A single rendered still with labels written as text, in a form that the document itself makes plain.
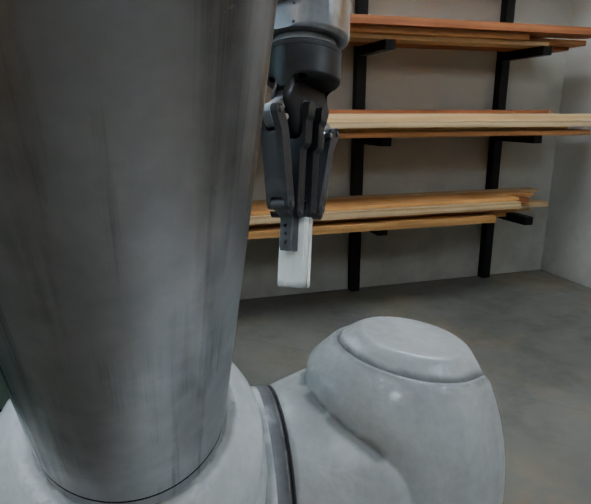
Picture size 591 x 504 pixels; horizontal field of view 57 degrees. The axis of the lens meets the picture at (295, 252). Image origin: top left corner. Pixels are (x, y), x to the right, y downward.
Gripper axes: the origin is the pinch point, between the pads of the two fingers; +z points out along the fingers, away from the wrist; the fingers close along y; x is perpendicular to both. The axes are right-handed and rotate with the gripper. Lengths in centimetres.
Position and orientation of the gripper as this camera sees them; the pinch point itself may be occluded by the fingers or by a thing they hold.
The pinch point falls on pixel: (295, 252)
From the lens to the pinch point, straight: 53.9
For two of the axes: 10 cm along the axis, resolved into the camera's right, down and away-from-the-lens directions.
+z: -0.4, 10.0, 0.2
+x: 8.6, 0.5, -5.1
